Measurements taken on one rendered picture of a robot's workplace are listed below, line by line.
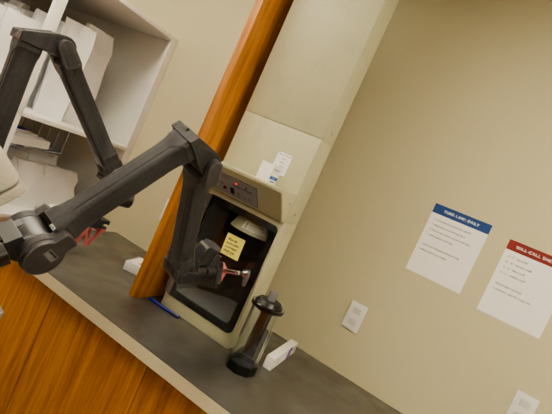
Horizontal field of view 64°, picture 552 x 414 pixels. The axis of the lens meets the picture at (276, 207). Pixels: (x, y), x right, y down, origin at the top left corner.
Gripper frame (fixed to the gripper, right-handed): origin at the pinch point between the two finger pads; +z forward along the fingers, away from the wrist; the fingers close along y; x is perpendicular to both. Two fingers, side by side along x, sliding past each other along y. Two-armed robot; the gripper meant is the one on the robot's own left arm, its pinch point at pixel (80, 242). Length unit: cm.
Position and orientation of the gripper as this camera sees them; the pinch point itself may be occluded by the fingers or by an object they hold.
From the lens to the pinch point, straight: 149.7
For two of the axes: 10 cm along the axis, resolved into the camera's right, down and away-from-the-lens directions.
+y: 4.0, 1.2, 9.1
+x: -8.2, -4.0, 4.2
